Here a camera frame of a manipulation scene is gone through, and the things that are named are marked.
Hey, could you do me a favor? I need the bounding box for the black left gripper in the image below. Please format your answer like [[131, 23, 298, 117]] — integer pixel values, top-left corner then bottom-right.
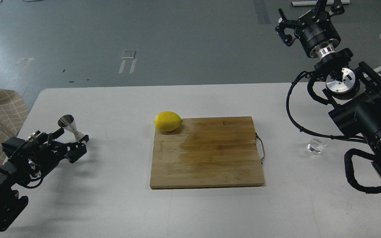
[[25, 128, 89, 172]]

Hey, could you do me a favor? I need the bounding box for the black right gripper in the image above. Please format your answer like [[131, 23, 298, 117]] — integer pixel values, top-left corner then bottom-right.
[[275, 0, 345, 58]]

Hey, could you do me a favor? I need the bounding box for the steel double jigger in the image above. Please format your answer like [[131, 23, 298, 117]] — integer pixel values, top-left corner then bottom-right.
[[58, 114, 89, 144]]

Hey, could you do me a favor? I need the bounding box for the clear glass cup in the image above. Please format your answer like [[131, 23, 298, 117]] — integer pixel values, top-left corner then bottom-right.
[[306, 137, 331, 155]]

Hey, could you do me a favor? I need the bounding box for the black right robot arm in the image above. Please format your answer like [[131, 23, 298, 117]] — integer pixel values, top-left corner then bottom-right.
[[275, 0, 381, 194]]

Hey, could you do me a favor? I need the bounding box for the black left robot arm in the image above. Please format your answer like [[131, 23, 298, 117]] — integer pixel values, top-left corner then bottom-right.
[[0, 128, 89, 232]]

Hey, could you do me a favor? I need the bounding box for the white floor bar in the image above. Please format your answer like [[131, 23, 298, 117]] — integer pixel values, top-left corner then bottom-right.
[[291, 0, 351, 7]]

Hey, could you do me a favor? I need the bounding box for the yellow lemon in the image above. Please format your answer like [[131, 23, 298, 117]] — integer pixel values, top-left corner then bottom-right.
[[153, 111, 183, 132]]

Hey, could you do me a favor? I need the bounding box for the wooden cutting board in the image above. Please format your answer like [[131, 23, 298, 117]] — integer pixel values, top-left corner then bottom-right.
[[149, 116, 265, 189]]

